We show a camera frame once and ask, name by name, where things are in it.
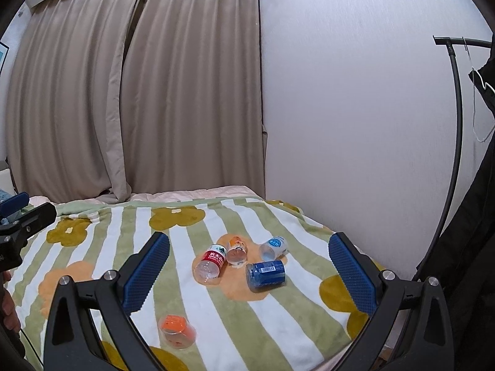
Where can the clear cup with orange base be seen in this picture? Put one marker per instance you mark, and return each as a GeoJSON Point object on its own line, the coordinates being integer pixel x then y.
{"type": "Point", "coordinates": [176, 326]}

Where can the black clothes rack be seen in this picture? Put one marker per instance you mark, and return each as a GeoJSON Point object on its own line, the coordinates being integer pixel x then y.
{"type": "Point", "coordinates": [455, 131]}

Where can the black hanging garment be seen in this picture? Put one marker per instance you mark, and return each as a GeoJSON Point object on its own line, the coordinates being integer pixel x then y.
{"type": "Point", "coordinates": [470, 247]}

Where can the striped flower blanket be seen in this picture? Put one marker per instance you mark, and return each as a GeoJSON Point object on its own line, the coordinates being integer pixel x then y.
{"type": "Point", "coordinates": [232, 317]}

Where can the white clothes hanger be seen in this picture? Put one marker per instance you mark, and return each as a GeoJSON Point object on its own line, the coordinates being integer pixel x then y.
{"type": "Point", "coordinates": [478, 81]}

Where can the beige curtain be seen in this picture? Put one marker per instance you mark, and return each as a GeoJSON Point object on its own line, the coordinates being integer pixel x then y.
{"type": "Point", "coordinates": [65, 96]}
{"type": "Point", "coordinates": [193, 92]}

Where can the blue label white bottle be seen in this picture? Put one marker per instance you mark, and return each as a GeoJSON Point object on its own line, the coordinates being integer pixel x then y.
{"type": "Point", "coordinates": [275, 245]}

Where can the clear cup with red label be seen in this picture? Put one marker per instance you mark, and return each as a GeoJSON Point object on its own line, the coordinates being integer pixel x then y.
{"type": "Point", "coordinates": [212, 259]}

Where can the pink bed sheet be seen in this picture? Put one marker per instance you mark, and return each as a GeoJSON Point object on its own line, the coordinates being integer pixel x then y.
{"type": "Point", "coordinates": [185, 195]}

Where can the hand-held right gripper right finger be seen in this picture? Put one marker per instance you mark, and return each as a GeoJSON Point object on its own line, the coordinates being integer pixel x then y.
{"type": "Point", "coordinates": [354, 274]}

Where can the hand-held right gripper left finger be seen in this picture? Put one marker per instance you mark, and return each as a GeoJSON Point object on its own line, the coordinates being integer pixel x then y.
{"type": "Point", "coordinates": [141, 274]}

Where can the person's left hand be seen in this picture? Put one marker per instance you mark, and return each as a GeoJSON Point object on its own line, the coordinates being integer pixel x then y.
{"type": "Point", "coordinates": [7, 309]}

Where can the clear cup with orange print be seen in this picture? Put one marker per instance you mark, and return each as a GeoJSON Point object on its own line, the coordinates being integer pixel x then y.
{"type": "Point", "coordinates": [236, 248]}

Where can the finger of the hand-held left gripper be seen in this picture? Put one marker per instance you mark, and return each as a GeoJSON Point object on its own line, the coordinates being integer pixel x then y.
{"type": "Point", "coordinates": [14, 201]}
{"type": "Point", "coordinates": [36, 216]}

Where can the dark blue cup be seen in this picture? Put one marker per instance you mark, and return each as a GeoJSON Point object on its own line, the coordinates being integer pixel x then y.
{"type": "Point", "coordinates": [267, 275]}

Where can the framed wall picture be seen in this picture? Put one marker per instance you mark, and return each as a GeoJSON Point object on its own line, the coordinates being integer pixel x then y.
{"type": "Point", "coordinates": [2, 58]}

